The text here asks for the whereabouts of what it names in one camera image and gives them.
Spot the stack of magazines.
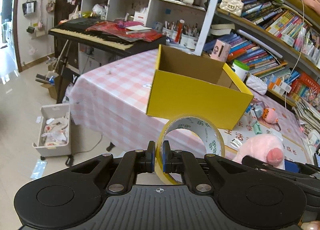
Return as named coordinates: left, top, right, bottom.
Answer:
left=293, top=97, right=320, bottom=133

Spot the pink cylindrical humidifier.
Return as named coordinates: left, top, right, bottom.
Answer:
left=209, top=39, right=232, bottom=62

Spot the cream pearl-handled handbag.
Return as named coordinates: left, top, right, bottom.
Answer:
left=219, top=0, right=244, bottom=17

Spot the small blue grey toy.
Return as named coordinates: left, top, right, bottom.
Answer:
left=249, top=104, right=263, bottom=118

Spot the thick cream book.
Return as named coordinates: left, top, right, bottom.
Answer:
left=209, top=23, right=236, bottom=37

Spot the pink plush chick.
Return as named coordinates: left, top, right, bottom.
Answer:
left=231, top=134, right=285, bottom=168

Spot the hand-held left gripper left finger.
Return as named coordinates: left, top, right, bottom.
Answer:
left=71, top=141, right=156, bottom=194

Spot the pink checked tablecloth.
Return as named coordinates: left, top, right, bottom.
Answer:
left=69, top=49, right=320, bottom=170

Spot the white jar green lid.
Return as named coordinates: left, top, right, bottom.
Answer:
left=231, top=60, right=250, bottom=82

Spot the grey wooden bookshelf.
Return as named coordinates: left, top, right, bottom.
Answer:
left=194, top=0, right=320, bottom=110

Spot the white notebook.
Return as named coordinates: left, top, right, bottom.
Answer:
left=125, top=25, right=152, bottom=33

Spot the blue mask packet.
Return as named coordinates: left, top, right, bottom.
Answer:
left=30, top=159, right=48, bottom=179

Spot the orange tiger plush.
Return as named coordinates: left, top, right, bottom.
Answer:
left=261, top=107, right=279, bottom=124

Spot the white pen holder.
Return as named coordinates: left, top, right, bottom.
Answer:
left=180, top=33, right=199, bottom=49
left=162, top=27, right=181, bottom=43

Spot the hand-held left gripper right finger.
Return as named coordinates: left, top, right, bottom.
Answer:
left=162, top=140, right=250, bottom=193

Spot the black white tote bag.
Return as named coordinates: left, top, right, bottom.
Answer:
left=22, top=0, right=37, bottom=16

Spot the white box red label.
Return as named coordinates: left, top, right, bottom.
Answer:
left=133, top=11, right=148, bottom=24

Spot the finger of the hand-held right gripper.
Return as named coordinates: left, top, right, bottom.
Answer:
left=241, top=155, right=320, bottom=183
left=284, top=160, right=320, bottom=174

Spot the brown cardboard box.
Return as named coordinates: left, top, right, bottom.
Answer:
left=41, top=80, right=59, bottom=100

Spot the white cubby shelf unit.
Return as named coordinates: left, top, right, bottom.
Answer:
left=80, top=0, right=208, bottom=36

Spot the beige canvas tote bag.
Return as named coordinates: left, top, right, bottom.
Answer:
left=68, top=5, right=81, bottom=20

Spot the cartoon printed table mat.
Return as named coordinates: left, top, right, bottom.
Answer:
left=220, top=87, right=320, bottom=168

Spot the black electronic keyboard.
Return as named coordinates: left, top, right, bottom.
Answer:
left=48, top=18, right=167, bottom=57

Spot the white storage bin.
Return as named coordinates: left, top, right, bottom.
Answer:
left=32, top=104, right=72, bottom=157

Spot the yellow cardboard box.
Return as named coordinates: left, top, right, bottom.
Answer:
left=146, top=44, right=255, bottom=130

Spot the red fabric bundle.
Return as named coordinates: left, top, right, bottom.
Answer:
left=85, top=21, right=163, bottom=43

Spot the row of colourful books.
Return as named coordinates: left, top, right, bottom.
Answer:
left=241, top=0, right=320, bottom=54
left=204, top=32, right=288, bottom=76
left=250, top=67, right=320, bottom=103

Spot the black keyboard stand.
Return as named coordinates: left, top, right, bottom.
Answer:
left=55, top=40, right=78, bottom=104

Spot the white plastic bag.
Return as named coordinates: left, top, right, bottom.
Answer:
left=92, top=3, right=107, bottom=19

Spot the person's right hand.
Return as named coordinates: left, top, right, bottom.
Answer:
left=301, top=221, right=320, bottom=230

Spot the white charging cable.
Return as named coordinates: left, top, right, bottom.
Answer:
left=284, top=0, right=306, bottom=108

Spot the yellow adhesive tape roll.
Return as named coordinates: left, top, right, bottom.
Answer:
left=155, top=114, right=225, bottom=185

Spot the white quilted purse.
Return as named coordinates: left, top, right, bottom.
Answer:
left=246, top=74, right=268, bottom=95

